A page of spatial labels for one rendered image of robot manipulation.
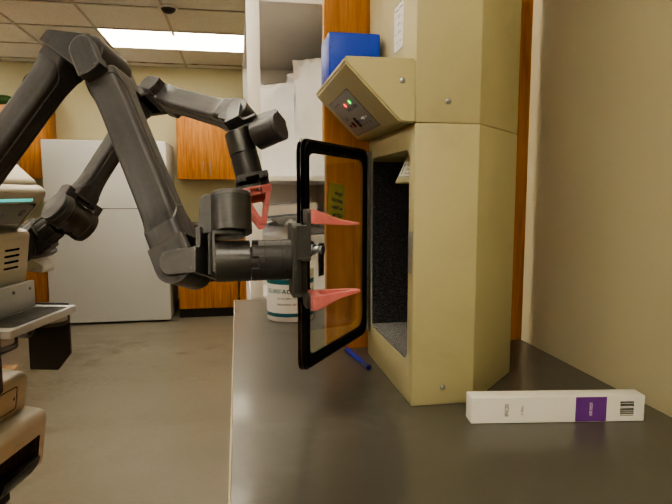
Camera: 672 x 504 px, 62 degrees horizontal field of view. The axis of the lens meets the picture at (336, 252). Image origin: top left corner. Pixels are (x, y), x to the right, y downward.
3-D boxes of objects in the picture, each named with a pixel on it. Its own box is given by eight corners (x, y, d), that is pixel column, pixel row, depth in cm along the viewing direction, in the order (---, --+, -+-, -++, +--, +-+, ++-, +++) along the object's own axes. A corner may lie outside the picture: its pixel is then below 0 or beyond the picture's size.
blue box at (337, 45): (368, 91, 117) (368, 47, 116) (380, 82, 108) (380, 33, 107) (321, 89, 116) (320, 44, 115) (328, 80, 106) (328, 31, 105)
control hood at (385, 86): (368, 140, 121) (369, 93, 120) (415, 122, 89) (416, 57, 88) (316, 140, 119) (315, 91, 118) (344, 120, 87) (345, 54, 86)
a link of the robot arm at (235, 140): (233, 136, 120) (218, 130, 115) (260, 124, 117) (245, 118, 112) (241, 166, 119) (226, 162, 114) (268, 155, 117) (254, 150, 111)
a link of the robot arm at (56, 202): (153, 105, 157) (127, 79, 149) (185, 100, 149) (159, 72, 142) (69, 240, 139) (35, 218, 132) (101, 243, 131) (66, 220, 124)
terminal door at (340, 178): (366, 332, 124) (367, 149, 120) (302, 373, 96) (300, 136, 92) (362, 332, 124) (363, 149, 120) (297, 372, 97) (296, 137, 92)
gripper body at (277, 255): (305, 223, 76) (250, 224, 75) (306, 297, 77) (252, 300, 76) (300, 222, 82) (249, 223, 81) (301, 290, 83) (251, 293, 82)
